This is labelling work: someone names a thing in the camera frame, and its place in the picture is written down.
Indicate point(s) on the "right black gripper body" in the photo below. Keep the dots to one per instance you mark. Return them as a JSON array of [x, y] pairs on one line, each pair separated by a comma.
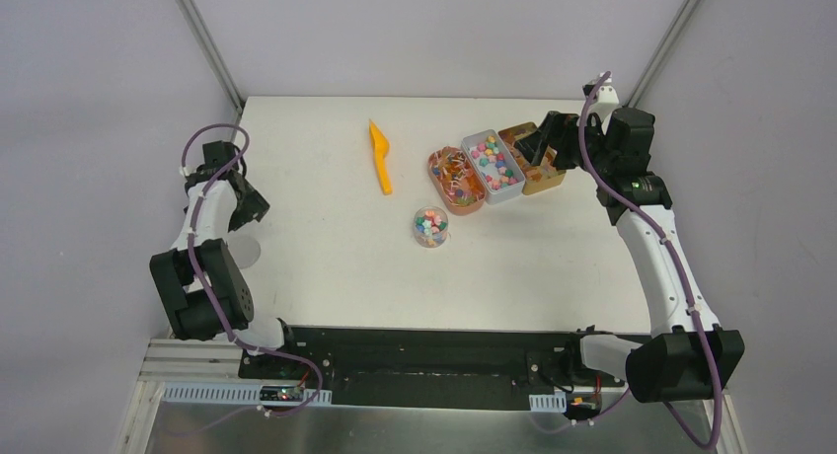
[[568, 132]]

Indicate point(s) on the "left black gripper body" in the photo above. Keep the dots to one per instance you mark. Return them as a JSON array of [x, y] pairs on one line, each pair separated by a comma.
[[247, 204]]

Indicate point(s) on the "gold tray of gummies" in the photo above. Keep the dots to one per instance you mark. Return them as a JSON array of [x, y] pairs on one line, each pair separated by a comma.
[[537, 177]]

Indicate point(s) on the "orange tray of lollipops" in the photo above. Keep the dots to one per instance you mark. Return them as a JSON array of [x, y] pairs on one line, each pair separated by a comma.
[[456, 181]]

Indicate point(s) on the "clear plastic jar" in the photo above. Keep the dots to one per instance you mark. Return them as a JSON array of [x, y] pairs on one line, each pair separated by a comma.
[[430, 227]]

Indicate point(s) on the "yellow plastic scoop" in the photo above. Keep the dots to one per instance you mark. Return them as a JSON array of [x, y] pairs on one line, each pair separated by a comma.
[[380, 149]]

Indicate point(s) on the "clear jar lid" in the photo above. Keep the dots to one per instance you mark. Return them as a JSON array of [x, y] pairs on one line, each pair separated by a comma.
[[245, 250]]

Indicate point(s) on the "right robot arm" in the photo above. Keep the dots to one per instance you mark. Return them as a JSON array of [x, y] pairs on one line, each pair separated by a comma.
[[689, 355]]

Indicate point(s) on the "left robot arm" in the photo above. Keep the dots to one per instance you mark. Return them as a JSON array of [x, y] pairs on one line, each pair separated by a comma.
[[201, 287]]

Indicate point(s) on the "white tray of star candies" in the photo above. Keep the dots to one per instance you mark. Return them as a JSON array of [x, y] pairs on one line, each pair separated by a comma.
[[496, 168]]

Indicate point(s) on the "aluminium frame rail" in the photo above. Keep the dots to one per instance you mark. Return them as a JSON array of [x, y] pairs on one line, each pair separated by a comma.
[[190, 366]]

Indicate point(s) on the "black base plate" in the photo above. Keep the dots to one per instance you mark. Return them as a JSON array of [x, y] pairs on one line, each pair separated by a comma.
[[467, 392]]

